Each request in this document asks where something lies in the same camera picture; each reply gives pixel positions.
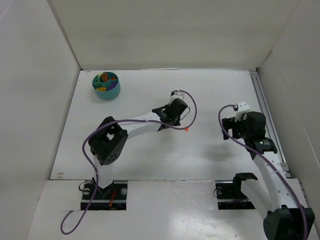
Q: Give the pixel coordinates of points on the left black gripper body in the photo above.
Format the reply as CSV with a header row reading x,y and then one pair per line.
x,y
163,116

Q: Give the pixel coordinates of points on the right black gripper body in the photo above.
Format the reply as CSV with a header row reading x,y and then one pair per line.
x,y
227,127

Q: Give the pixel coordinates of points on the yellow lego brick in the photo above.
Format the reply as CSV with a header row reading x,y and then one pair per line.
x,y
101,89

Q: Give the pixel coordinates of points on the brown lego plate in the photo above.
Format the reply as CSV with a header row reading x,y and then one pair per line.
x,y
105,77

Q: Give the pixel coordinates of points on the purple long lego brick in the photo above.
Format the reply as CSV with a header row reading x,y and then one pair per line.
x,y
112,85

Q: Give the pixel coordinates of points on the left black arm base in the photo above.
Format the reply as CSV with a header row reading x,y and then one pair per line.
x,y
110,198

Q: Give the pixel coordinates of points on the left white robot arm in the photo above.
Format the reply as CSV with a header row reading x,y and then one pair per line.
x,y
107,144

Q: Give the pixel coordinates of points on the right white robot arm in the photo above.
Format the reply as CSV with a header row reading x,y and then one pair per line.
x,y
284,217

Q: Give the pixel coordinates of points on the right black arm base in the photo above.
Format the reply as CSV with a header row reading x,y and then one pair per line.
x,y
229,195

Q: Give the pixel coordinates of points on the teal round divided container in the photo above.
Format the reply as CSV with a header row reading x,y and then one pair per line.
x,y
108,95

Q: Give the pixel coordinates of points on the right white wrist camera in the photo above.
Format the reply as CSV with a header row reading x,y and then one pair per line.
x,y
241,108

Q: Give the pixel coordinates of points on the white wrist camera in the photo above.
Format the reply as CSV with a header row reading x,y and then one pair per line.
x,y
176,95
241,108

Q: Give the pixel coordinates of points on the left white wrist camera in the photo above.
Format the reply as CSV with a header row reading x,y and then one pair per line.
x,y
176,95

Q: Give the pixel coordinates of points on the aluminium rail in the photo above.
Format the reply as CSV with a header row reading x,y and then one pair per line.
x,y
271,130

